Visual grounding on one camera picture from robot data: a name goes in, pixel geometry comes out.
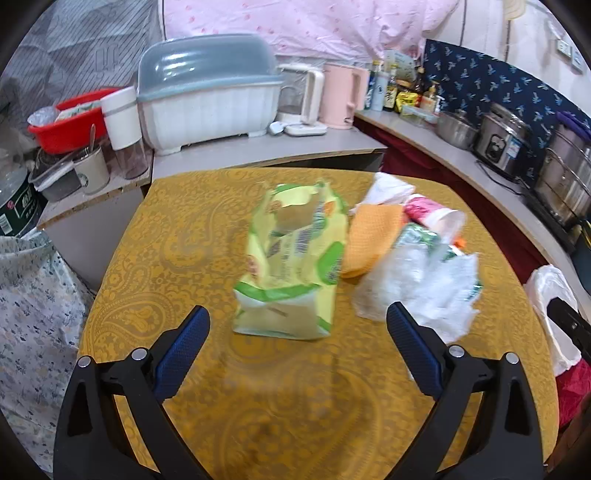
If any white bottle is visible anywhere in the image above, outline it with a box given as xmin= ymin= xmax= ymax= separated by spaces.
xmin=370 ymin=63 xmax=390 ymax=111

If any pink dotted curtain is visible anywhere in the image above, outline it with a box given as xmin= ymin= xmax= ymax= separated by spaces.
xmin=161 ymin=0 xmax=459 ymax=62

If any white cup blender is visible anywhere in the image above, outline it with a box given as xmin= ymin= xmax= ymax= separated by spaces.
xmin=100 ymin=86 xmax=148 ymax=179

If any dark soy sauce bottle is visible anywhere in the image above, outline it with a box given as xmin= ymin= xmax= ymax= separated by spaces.
xmin=383 ymin=63 xmax=398 ymax=112

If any yellow seasoning packet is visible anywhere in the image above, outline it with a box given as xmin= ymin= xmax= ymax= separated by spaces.
xmin=394 ymin=91 xmax=421 ymax=114

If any blue patterned cloth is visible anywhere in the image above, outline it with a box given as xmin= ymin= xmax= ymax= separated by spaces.
xmin=423 ymin=40 xmax=590 ymax=184

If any white paper tissue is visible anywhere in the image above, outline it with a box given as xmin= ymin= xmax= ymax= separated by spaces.
xmin=349 ymin=172 xmax=416 ymax=215

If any pink white paper cup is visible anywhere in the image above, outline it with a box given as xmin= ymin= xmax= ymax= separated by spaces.
xmin=404 ymin=194 xmax=467 ymax=244

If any purple cloth on steamer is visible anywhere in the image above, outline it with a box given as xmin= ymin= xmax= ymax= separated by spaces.
xmin=556 ymin=111 xmax=591 ymax=143

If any large steel steamer pot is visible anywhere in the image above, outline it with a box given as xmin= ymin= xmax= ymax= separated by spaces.
xmin=534 ymin=120 xmax=590 ymax=227

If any steel rice cooker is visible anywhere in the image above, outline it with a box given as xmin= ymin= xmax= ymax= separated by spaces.
xmin=473 ymin=103 xmax=531 ymax=180

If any pink electric kettle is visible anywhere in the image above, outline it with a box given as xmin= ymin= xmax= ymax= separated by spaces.
xmin=320 ymin=63 xmax=369 ymax=129

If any small steel pot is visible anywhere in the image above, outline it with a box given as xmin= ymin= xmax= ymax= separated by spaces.
xmin=436 ymin=109 xmax=478 ymax=150

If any white glass electric kettle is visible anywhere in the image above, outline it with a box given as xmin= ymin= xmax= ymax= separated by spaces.
xmin=276 ymin=63 xmax=328 ymax=137

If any yellow green snack bag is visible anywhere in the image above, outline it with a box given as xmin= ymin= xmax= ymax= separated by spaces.
xmin=233 ymin=180 xmax=349 ymax=340

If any white mug with utensils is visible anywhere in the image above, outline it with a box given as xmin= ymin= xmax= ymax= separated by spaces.
xmin=73 ymin=124 xmax=110 ymax=195

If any white dish rack grey lid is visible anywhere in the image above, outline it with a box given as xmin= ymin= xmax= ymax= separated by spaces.
xmin=137 ymin=34 xmax=283 ymax=155

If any white lined trash bin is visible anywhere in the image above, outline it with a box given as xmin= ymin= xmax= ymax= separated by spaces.
xmin=524 ymin=265 xmax=582 ymax=377

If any red plastic basin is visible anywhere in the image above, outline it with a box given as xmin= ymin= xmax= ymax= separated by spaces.
xmin=27 ymin=87 xmax=119 ymax=155

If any clear plastic bag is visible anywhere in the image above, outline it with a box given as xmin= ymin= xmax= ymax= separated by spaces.
xmin=353 ymin=223 xmax=483 ymax=344

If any floral grey cloth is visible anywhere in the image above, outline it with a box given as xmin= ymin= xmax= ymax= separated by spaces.
xmin=1 ymin=231 xmax=95 ymax=474

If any green glass bottle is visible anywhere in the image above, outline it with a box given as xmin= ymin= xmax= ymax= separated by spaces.
xmin=0 ymin=150 xmax=45 ymax=237

